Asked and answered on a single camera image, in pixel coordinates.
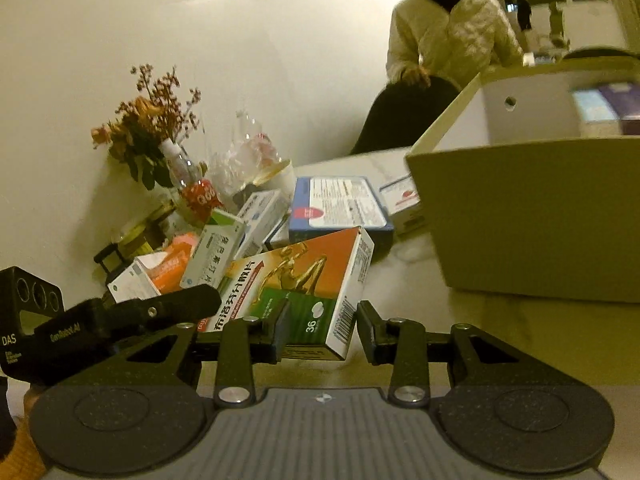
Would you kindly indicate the black clip stand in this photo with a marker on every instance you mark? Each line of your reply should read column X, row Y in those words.
column 112, row 262

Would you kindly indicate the red label drink bottle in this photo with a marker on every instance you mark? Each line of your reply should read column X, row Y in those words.
column 194, row 190

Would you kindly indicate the operator left hand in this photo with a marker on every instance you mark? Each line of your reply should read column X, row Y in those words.
column 23, row 461

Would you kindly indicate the dark chair near woman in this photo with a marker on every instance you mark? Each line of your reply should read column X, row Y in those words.
column 401, row 113

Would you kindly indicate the white medicine box green logo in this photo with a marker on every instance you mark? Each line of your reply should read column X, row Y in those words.
column 133, row 283

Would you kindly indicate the orange green medicine box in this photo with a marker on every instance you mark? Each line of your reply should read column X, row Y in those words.
column 322, row 279

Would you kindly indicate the woman in white jacket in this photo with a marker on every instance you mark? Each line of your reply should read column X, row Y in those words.
column 450, row 39

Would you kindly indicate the light blue medicine box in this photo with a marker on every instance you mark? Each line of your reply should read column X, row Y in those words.
column 597, row 119

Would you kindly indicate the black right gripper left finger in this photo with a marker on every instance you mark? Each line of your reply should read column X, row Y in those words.
column 152, row 402

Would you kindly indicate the white blue small box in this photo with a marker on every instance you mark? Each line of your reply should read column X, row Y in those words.
column 262, row 212

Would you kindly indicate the dried flower bouquet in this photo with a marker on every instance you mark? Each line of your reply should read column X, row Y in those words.
column 155, row 115

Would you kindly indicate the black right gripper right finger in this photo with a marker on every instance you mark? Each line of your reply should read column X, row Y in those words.
column 492, row 403

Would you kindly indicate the orange tissue pack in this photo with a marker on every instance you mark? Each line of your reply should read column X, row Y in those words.
column 165, row 268

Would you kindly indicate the small white purple box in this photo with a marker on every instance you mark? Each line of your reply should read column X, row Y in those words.
column 403, row 205

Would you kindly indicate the large cardboard sorting box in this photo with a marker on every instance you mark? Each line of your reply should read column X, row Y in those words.
column 518, row 200

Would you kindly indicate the person in background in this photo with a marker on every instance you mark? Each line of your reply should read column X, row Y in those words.
column 523, row 13

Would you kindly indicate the purple medicine box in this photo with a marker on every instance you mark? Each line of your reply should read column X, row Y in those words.
column 624, row 99

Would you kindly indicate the white paper bowl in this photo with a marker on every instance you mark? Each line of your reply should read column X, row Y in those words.
column 277, row 177

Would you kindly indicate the yellow lid glass jar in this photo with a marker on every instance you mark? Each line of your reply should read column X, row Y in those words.
column 131, row 241

